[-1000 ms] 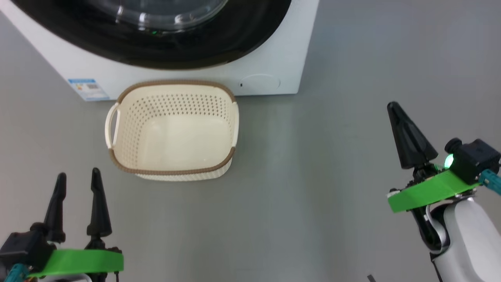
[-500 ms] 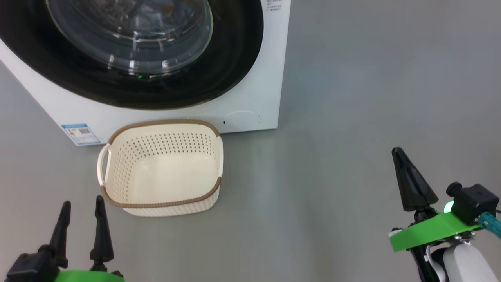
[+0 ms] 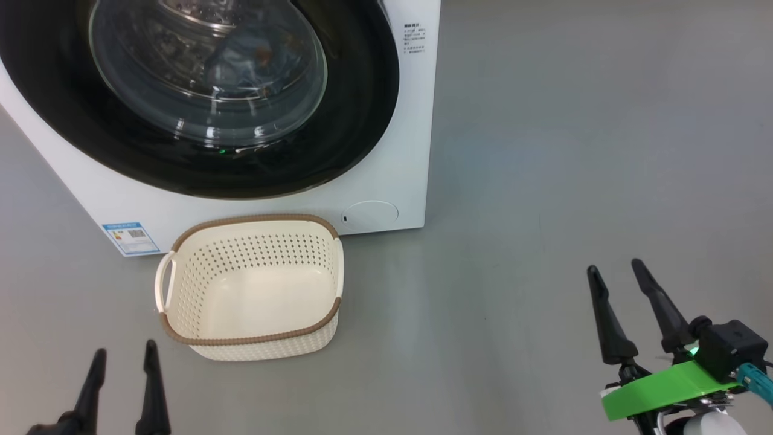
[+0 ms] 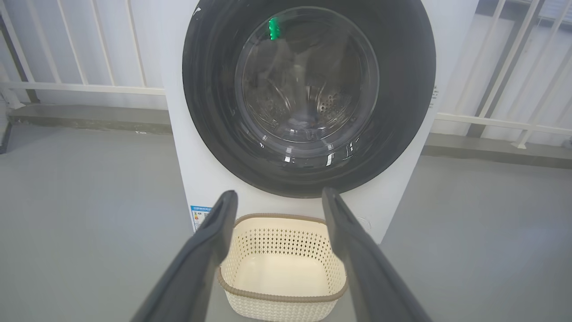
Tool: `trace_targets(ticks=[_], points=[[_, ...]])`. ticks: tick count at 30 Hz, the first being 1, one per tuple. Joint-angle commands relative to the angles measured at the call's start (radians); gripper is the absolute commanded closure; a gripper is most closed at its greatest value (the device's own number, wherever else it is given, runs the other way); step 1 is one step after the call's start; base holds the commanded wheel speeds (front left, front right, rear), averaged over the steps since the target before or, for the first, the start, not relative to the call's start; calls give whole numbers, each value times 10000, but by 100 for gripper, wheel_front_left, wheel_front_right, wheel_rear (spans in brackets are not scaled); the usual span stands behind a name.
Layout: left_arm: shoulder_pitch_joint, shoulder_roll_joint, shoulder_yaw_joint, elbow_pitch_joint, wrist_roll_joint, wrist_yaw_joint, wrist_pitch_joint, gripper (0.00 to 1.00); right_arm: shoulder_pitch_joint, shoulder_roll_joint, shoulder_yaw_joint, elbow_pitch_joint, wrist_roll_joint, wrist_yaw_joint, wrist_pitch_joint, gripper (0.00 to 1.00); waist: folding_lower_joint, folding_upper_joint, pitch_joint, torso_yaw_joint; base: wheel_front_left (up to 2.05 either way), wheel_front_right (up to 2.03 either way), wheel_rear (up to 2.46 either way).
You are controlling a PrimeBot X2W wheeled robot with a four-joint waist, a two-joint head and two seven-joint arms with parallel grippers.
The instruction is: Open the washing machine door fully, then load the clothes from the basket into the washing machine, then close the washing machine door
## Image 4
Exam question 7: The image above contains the dark grey metal post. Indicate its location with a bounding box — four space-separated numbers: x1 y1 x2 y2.
0 13 40 104

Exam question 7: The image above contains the blue energy label sticker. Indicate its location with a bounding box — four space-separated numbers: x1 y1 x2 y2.
190 205 213 231

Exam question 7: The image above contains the cream perforated laundry basket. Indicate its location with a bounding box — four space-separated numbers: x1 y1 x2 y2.
217 213 348 322

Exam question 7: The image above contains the black round glass washer door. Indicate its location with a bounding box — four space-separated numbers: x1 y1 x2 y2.
182 0 437 199

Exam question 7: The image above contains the grey concrete curb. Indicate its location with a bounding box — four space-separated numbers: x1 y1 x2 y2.
7 104 572 169

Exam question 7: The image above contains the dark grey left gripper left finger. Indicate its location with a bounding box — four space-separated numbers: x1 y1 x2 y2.
131 190 238 322

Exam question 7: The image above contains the white front-load washing machine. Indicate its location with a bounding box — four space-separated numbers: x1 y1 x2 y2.
159 0 481 244

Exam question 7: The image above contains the white metal railing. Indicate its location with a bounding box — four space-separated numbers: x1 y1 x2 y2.
431 0 572 149
0 0 167 110

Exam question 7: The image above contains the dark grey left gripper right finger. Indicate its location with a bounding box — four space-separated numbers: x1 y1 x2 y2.
322 187 432 322

